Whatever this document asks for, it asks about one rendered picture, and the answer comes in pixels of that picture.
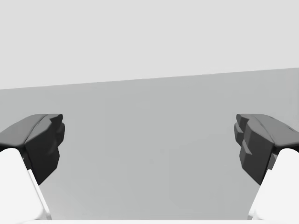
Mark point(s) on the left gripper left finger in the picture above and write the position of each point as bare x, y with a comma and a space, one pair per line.
35, 144

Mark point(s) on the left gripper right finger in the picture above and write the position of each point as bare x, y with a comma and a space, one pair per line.
261, 149

